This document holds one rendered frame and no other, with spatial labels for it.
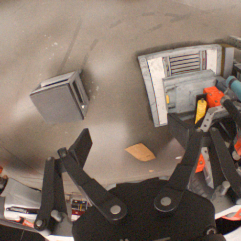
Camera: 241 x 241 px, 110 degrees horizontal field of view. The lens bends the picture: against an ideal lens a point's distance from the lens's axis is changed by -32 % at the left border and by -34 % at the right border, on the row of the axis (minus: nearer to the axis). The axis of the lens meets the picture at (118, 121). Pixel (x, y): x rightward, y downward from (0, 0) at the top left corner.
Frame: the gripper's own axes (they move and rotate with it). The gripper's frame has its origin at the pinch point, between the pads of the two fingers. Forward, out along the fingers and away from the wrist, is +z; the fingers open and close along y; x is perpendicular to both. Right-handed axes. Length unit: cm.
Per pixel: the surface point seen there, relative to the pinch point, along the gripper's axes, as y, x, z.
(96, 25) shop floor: -9, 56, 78
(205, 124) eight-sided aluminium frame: 39, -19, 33
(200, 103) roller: 46, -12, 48
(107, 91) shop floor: -14, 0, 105
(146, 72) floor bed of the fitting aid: 23, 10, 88
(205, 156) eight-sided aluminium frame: 30.5, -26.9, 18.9
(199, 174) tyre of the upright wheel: 29, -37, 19
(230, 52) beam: 103, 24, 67
